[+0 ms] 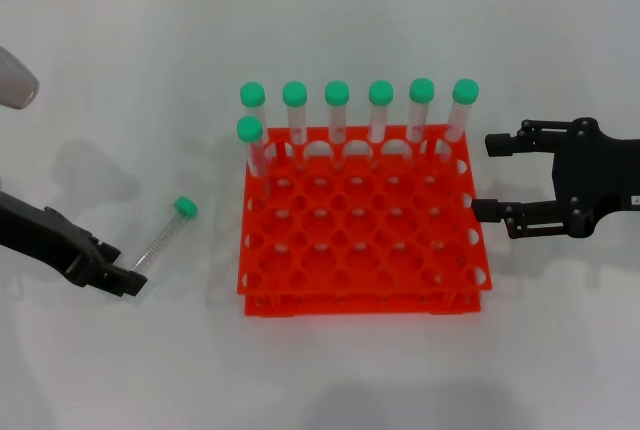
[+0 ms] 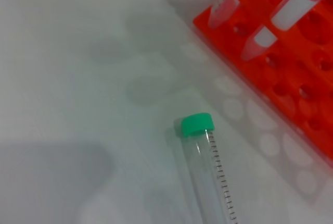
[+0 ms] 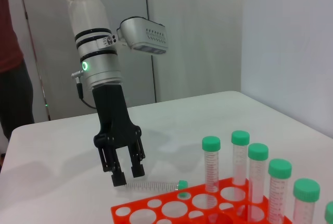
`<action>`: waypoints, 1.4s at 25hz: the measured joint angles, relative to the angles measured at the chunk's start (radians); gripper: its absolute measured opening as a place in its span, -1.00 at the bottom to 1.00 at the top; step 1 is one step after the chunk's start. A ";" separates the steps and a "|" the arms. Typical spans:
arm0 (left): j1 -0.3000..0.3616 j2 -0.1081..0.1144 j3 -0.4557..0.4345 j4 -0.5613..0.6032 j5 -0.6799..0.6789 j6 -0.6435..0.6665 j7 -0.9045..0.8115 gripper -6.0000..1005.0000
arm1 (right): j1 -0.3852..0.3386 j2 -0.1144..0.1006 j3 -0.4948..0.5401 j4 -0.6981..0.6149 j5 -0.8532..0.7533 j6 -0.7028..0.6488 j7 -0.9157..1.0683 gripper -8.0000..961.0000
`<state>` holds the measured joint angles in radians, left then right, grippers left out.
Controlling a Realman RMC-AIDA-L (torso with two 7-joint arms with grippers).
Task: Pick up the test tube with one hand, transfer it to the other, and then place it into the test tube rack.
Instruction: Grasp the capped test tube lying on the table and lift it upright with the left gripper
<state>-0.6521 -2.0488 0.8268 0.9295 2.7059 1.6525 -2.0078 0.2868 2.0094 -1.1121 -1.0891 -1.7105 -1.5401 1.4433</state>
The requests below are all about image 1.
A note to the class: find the green-capped clear test tube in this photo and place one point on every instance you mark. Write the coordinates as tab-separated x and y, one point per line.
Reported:
252	94
422	90
250	129
465	90
295	93
186	206
337	92
381	92

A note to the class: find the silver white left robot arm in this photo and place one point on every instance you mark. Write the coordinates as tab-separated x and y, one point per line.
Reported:
15	82

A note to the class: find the orange plastic test tube rack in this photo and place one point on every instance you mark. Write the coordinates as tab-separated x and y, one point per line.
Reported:
360	230

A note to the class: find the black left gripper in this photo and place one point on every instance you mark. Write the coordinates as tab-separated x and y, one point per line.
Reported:
45	235

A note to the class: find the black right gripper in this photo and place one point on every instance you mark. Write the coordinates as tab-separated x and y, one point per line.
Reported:
600	175

